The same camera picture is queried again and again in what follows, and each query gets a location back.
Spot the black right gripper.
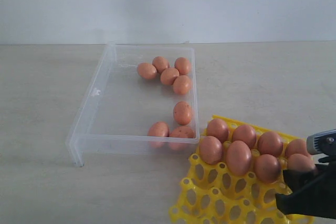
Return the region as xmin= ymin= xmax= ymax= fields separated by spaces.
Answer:
xmin=275 ymin=156 xmax=335 ymax=219

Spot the brown egg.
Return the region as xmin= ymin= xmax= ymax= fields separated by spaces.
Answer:
xmin=257 ymin=131 xmax=283 ymax=157
xmin=173 ymin=101 xmax=193 ymax=125
xmin=169 ymin=126 xmax=195 ymax=151
xmin=174 ymin=57 xmax=192 ymax=75
xmin=147 ymin=121 xmax=170 ymax=137
xmin=173 ymin=75 xmax=192 ymax=95
xmin=287 ymin=154 xmax=316 ymax=173
xmin=160 ymin=68 xmax=180 ymax=86
xmin=152 ymin=56 xmax=170 ymax=74
xmin=137 ymin=62 xmax=158 ymax=80
xmin=254 ymin=154 xmax=281 ymax=184
xmin=198 ymin=136 xmax=224 ymax=165
xmin=232 ymin=124 xmax=257 ymax=149
xmin=285 ymin=138 xmax=311 ymax=158
xmin=206 ymin=118 xmax=229 ymax=143
xmin=226 ymin=141 xmax=252 ymax=176

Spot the yellow plastic egg tray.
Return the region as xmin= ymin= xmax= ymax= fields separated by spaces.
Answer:
xmin=169 ymin=114 xmax=315 ymax=224

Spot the clear plastic container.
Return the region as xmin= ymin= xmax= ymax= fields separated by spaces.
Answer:
xmin=67 ymin=43 xmax=200 ymax=167

